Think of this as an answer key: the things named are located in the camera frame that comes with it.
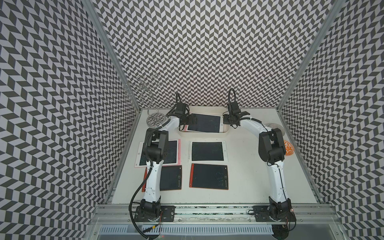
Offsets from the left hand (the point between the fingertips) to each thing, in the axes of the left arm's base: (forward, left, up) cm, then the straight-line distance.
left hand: (191, 119), depth 106 cm
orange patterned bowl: (-22, -63, -2) cm, 67 cm away
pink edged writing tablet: (-27, +10, -4) cm, 29 cm away
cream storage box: (+13, -22, -5) cm, 26 cm away
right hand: (-1, -27, +1) cm, 27 cm away
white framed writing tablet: (-23, -10, -4) cm, 26 cm away
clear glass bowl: (-6, -58, 0) cm, 58 cm away
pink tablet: (-1, -11, -3) cm, 12 cm away
